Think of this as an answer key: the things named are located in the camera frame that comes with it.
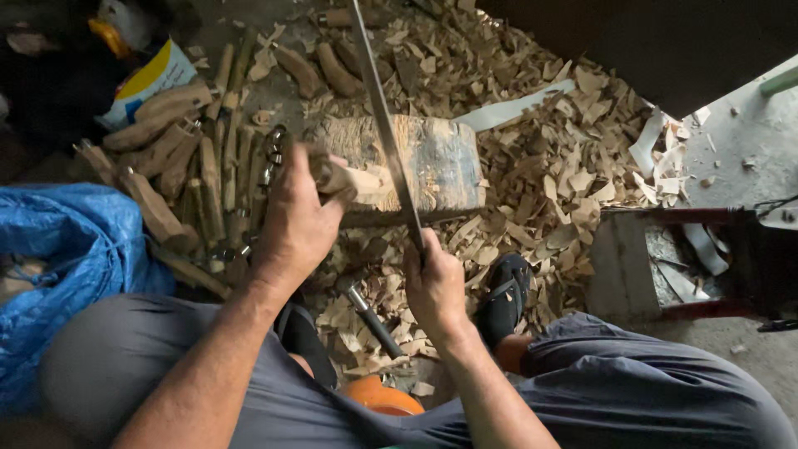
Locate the person's left hand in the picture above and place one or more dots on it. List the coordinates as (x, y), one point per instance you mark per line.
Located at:
(293, 224)

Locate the person's right hand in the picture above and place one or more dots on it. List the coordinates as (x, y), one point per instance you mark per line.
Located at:
(439, 290)

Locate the person's left fingers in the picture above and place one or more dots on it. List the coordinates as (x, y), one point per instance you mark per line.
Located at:
(294, 165)

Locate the person's right fingers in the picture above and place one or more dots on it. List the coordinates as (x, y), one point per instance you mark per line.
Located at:
(430, 252)

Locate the long steel machete blade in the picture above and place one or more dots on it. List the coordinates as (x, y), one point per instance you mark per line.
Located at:
(383, 118)

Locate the row of metal ferrules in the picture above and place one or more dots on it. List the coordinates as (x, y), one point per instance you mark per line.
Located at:
(273, 156)

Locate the black sandal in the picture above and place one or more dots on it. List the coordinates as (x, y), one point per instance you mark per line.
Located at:
(305, 343)
(506, 293)

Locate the metal tool with black grip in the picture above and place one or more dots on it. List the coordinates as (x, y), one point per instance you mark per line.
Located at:
(373, 321)

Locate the worn wooden chopping block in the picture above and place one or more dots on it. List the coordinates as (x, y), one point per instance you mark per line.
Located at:
(436, 162)

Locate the heap of wood shavings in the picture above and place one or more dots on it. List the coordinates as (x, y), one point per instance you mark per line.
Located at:
(536, 174)

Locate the orange plastic stool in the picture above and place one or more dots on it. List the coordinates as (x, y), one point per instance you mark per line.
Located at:
(380, 398)

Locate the white yellow printed bag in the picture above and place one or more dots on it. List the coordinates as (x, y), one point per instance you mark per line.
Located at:
(153, 81)

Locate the long white strip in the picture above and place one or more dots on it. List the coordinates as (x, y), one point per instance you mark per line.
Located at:
(511, 107)

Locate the orange plastic object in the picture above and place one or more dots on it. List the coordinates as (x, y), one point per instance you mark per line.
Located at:
(109, 36)

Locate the person's grey shorts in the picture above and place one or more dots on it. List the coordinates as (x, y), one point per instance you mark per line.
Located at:
(623, 399)

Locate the blue plastic sack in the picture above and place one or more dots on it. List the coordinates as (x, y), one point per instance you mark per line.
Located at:
(68, 262)

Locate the pale green bar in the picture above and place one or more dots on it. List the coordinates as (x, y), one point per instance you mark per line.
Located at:
(779, 81)

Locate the red metal frame stool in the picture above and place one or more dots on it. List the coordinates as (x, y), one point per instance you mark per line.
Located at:
(679, 268)

